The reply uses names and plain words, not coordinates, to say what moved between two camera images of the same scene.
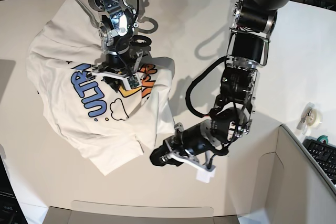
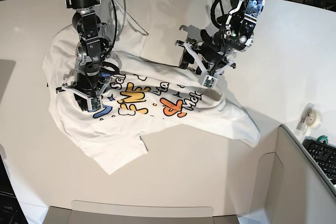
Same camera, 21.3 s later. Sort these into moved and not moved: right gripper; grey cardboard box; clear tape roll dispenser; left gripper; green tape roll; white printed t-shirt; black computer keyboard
Moved: left gripper; white printed t-shirt; right gripper
Not moved: clear tape roll dispenser; black computer keyboard; green tape roll; grey cardboard box
